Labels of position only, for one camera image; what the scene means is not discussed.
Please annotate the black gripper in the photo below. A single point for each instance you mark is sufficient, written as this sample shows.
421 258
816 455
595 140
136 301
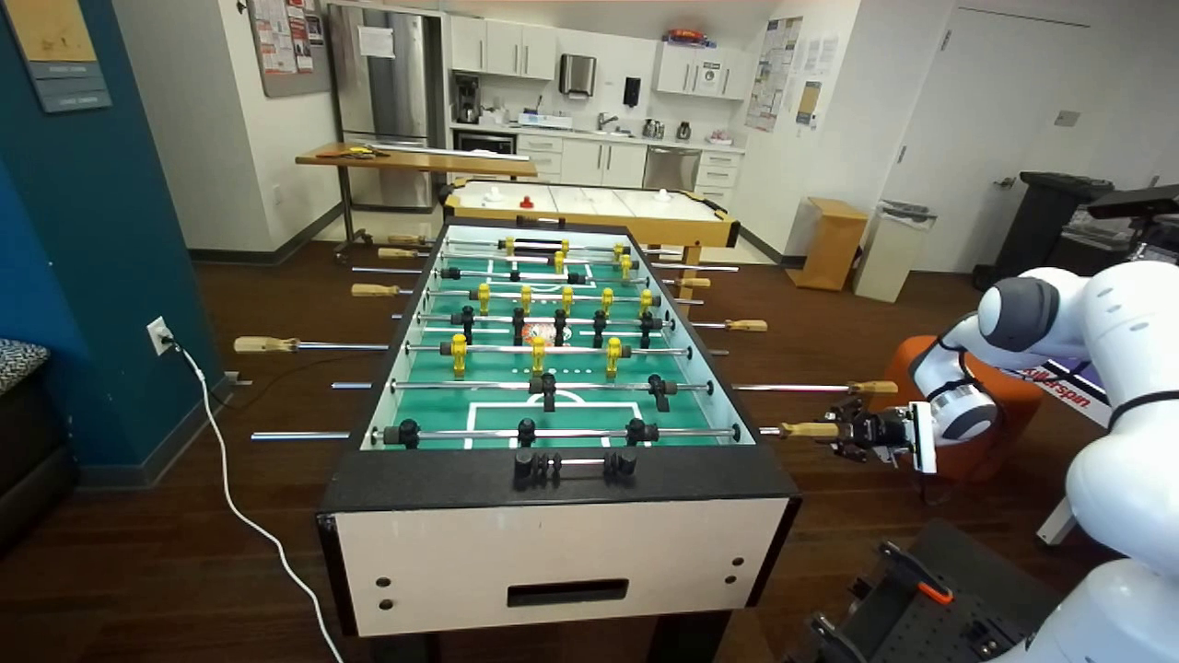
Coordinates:
894 440

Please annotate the rod with three black players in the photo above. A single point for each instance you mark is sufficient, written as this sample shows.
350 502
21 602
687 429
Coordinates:
693 281
805 429

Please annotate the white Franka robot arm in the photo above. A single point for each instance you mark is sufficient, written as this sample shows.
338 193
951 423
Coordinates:
1129 493

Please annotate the rod with two black players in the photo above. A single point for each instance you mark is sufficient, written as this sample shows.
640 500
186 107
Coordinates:
875 388

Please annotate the rod with five black players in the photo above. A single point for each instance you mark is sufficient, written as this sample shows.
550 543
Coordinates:
746 326

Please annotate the orange ottoman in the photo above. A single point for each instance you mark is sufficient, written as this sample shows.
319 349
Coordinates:
1018 419

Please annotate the white bin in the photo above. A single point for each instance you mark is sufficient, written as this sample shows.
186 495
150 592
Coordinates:
889 258

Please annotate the wooden bin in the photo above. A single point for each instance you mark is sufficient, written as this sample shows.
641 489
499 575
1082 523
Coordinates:
829 245

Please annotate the black equipment case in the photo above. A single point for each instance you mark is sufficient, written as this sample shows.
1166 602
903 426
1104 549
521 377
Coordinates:
933 613

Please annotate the blue ping pong table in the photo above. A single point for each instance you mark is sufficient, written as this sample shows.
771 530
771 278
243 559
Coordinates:
1069 388

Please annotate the black trash can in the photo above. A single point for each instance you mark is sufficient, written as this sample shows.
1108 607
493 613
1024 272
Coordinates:
1053 221

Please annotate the foosball table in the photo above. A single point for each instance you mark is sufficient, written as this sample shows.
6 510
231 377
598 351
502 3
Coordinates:
555 553

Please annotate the white door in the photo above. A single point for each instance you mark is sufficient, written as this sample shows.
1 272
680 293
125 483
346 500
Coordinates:
983 99

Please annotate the air hockey table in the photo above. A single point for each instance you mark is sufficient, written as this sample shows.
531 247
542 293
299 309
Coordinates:
576 205

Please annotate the black office furniture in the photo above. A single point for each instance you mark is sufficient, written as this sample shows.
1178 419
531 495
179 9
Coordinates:
1145 205

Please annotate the white kitchen counter cabinets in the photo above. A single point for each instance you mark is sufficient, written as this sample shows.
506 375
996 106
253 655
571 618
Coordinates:
592 162

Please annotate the white upper kitchen cabinet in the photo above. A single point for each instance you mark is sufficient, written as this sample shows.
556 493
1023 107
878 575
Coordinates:
701 75
502 51

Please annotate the black soap dispenser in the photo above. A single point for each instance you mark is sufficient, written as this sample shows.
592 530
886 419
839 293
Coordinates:
631 95

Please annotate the orange items on cabinet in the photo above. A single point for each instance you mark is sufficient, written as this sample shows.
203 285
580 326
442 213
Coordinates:
690 40

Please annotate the paper towel dispenser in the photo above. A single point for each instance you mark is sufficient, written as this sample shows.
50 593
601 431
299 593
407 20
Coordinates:
580 75

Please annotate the rod with two yellow players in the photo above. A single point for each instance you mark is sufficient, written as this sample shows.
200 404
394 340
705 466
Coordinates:
399 253

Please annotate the rod with five yellow players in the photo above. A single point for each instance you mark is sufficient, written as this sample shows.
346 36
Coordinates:
375 290

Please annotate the black coffee maker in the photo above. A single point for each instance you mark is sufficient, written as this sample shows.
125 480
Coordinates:
464 100

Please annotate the wooden high table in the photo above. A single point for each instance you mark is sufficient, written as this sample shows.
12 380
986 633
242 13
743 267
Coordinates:
418 159

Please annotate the stainless steel refrigerator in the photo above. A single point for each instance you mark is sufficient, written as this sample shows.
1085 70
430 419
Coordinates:
387 85

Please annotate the bulletin board with papers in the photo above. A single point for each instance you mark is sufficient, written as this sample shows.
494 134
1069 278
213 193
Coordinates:
292 51

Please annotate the dark leather couch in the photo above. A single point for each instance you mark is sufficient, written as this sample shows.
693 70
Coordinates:
23 455

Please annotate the grey patterned cushion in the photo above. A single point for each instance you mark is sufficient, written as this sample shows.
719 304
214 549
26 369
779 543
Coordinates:
21 361

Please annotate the black scoring bead rail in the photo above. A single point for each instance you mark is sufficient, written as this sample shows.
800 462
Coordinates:
531 471

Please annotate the small yellow wall poster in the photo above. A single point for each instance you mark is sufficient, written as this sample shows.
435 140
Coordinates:
809 107

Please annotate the tall paper wall poster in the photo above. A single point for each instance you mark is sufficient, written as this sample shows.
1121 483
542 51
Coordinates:
774 75

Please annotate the white wall outlet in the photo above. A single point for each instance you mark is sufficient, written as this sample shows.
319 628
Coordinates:
160 332

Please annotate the yellow grey wall poster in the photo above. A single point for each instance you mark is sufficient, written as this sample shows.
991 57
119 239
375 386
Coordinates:
59 51

